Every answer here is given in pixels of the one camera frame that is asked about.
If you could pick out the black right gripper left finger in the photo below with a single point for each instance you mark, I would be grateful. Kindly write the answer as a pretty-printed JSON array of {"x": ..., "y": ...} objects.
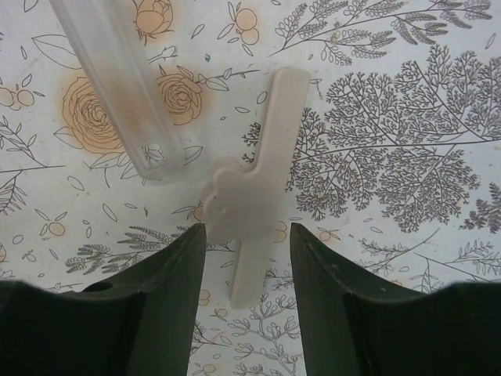
[{"x": 137, "y": 322}]

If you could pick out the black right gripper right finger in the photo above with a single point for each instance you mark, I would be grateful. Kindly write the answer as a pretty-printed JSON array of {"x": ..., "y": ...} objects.
[{"x": 356, "y": 323}]

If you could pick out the white plastic bracket piece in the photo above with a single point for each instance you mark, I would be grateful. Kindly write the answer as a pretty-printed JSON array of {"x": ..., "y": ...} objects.
[{"x": 243, "y": 203}]

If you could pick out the clear plastic scoop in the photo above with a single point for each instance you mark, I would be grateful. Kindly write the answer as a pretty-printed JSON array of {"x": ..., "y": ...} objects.
[{"x": 104, "y": 41}]

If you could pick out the floral table mat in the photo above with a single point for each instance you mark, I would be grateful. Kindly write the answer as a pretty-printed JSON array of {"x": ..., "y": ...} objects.
[{"x": 396, "y": 165}]

